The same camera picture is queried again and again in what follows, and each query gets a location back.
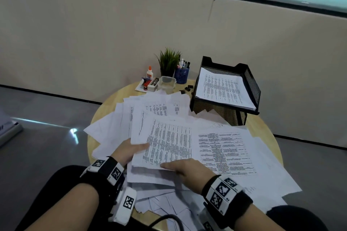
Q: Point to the person's left hand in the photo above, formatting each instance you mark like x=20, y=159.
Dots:
x=126, y=152

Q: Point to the person's right hand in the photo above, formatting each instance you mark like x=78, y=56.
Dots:
x=192, y=172

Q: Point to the pile of printed papers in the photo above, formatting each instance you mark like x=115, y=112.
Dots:
x=225, y=152

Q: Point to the black mesh paper tray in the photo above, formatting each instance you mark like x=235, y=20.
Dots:
x=252, y=84

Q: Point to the person's left forearm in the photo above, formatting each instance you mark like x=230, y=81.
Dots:
x=67, y=212

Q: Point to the person's right forearm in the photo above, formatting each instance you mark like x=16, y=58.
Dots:
x=257, y=220

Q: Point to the black left wrist band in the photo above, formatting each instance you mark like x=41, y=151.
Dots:
x=105, y=184

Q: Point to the black wrist band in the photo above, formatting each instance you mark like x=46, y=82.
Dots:
x=105, y=184
x=238, y=206

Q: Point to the round wooden table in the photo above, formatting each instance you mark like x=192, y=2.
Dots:
x=108, y=106

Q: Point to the black right wrist band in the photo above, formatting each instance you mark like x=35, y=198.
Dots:
x=238, y=206

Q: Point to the white tray with stapler items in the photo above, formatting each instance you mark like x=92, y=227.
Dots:
x=138, y=88

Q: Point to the red stapler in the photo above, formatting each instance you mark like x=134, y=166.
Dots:
x=147, y=85

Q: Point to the white box black label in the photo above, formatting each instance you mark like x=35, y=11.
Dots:
x=153, y=84

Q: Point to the small blue tool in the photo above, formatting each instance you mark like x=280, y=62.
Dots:
x=146, y=78

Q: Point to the clear plastic box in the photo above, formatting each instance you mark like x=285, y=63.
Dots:
x=167, y=83

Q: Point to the white glue bottle orange cap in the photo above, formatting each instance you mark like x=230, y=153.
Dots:
x=149, y=73

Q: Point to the heap of black binder clips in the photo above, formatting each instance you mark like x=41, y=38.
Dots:
x=187, y=88

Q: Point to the blue mesh pen holder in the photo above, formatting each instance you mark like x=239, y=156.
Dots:
x=181, y=76

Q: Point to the green potted plant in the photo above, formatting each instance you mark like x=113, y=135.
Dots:
x=168, y=61

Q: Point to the bunch of marker pens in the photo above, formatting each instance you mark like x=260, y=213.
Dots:
x=183, y=64

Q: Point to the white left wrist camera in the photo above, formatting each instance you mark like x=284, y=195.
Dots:
x=127, y=203

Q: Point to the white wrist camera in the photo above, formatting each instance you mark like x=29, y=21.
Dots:
x=208, y=225
x=127, y=203

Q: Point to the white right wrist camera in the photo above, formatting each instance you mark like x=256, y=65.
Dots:
x=208, y=225

